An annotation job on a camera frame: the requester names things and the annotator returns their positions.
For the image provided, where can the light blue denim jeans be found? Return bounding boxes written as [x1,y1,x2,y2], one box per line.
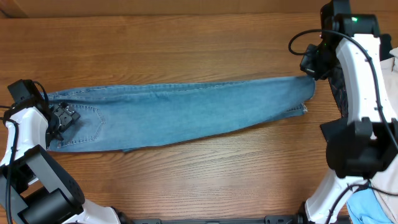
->
[49,76,315,152]

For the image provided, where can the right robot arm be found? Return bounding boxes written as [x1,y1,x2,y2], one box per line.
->
[296,1,397,223]

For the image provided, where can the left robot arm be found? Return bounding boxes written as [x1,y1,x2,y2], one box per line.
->
[1,80,132,224]

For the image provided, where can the black patterned garment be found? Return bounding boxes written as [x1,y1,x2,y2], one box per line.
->
[328,33,393,118]

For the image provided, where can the pale pink garment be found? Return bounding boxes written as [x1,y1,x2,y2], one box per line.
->
[369,47,398,223]

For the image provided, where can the light blue shirt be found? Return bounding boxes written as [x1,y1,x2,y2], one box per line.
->
[346,189,393,224]

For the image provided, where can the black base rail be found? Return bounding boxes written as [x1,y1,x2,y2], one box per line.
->
[129,215,310,224]

